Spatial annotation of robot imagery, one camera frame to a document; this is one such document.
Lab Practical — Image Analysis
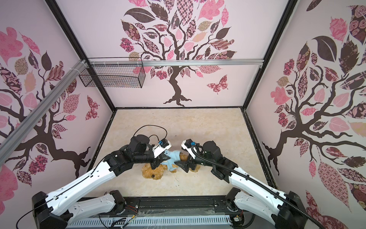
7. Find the light blue fleece hoodie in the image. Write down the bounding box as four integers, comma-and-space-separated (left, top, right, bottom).
161, 150, 181, 172

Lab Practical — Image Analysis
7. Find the tan plush teddy bear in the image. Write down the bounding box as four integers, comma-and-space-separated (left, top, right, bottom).
142, 152, 188, 180

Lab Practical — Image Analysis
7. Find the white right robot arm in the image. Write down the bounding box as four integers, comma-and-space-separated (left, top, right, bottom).
178, 139, 307, 229

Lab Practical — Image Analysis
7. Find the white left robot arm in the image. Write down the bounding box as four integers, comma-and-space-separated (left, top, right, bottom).
32, 135, 172, 229

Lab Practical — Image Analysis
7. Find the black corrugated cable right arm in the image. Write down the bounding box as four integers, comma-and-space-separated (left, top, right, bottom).
191, 144, 327, 229

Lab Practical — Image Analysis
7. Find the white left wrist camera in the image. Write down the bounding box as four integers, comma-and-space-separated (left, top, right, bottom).
152, 138, 172, 158

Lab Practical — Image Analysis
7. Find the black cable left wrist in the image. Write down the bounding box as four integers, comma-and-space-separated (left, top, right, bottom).
133, 124, 168, 142

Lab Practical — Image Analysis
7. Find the black table edge rail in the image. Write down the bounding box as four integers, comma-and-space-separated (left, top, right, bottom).
71, 195, 301, 229

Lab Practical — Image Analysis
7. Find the white vented cable duct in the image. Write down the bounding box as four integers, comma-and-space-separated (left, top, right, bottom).
67, 215, 232, 229

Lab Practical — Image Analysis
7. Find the black wire mesh basket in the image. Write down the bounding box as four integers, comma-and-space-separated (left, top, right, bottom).
79, 58, 146, 88

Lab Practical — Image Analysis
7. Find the aluminium rail back wall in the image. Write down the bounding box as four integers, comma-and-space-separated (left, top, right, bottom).
90, 59, 264, 67

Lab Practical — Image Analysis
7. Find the aluminium rail wall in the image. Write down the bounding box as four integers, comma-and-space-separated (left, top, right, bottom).
1, 60, 87, 165
90, 59, 264, 67

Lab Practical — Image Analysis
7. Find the aluminium rail left wall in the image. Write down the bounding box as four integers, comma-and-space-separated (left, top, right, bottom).
1, 60, 87, 165

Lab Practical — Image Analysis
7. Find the black left corner frame post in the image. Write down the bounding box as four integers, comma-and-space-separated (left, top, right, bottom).
45, 0, 117, 113

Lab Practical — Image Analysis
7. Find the black corner frame post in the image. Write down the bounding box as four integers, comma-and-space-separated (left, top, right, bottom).
242, 0, 298, 111
45, 0, 117, 113

